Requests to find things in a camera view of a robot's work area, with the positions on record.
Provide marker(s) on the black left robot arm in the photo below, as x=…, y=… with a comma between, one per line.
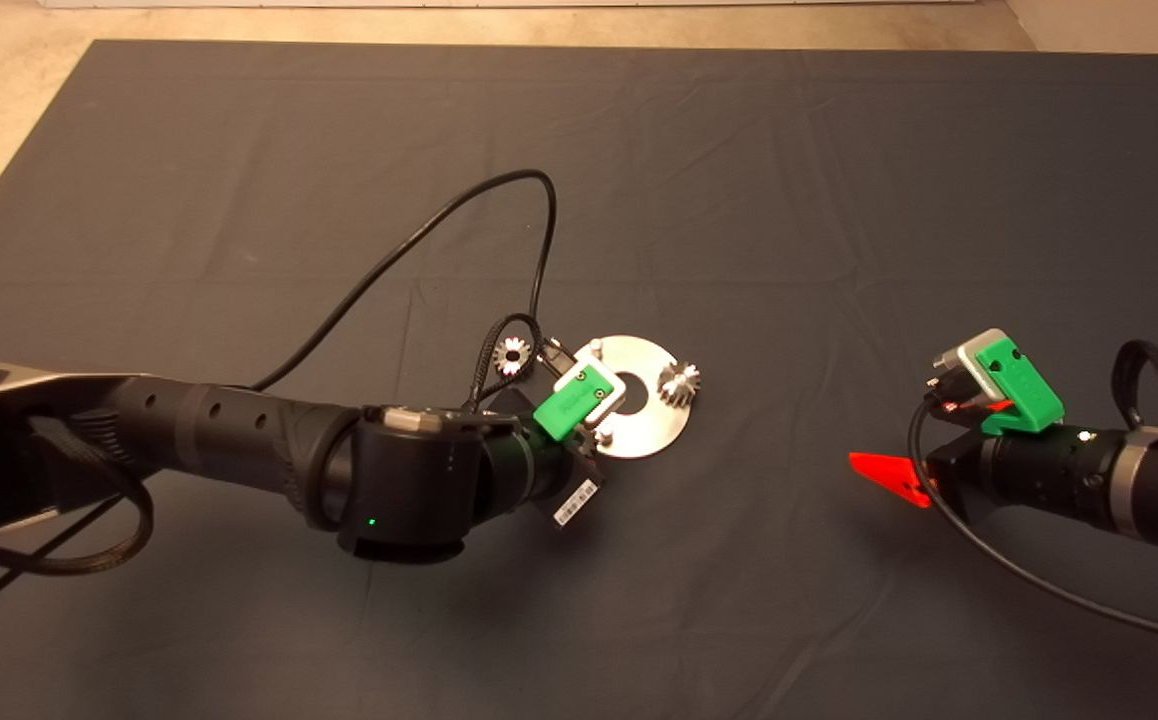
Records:
x=239, y=430

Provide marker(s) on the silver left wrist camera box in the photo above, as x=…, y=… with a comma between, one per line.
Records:
x=620, y=392

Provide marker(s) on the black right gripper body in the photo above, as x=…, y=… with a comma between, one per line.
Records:
x=1039, y=475

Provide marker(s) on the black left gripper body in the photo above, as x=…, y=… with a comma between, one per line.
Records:
x=529, y=470

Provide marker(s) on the round metal carrier plate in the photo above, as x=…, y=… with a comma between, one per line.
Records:
x=659, y=430

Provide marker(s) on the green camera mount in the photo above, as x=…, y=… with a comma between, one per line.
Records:
x=1019, y=390
x=569, y=405

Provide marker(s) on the green right camera mount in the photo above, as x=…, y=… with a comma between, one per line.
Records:
x=1019, y=390

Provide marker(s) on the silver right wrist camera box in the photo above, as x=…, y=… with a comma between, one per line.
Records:
x=959, y=360

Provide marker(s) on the green left camera mount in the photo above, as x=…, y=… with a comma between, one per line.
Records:
x=569, y=405

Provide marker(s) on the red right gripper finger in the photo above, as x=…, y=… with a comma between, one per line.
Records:
x=979, y=406
x=894, y=475

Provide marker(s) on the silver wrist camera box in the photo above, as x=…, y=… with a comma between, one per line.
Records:
x=620, y=392
x=959, y=360

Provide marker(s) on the dark grey table cloth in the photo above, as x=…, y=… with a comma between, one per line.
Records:
x=239, y=150

